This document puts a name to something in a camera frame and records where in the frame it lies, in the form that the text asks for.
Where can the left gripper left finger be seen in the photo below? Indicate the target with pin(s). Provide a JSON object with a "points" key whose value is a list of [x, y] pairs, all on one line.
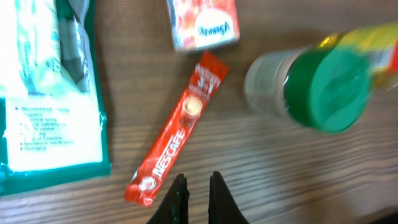
{"points": [[174, 207]]}

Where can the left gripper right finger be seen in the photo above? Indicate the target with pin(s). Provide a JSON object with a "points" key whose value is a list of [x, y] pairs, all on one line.
{"points": [[222, 207]]}

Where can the red Nescafe coffee stick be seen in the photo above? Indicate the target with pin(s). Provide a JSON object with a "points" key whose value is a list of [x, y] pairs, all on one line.
{"points": [[206, 78]]}

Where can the green white plastic package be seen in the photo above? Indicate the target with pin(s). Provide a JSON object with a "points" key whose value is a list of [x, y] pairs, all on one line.
{"points": [[53, 120]]}

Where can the green lid white jar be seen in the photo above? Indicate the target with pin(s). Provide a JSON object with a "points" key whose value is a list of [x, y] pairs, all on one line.
{"points": [[325, 89]]}

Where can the red white tissue pack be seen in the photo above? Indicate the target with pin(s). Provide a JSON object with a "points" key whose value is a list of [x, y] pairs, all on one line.
{"points": [[203, 24]]}

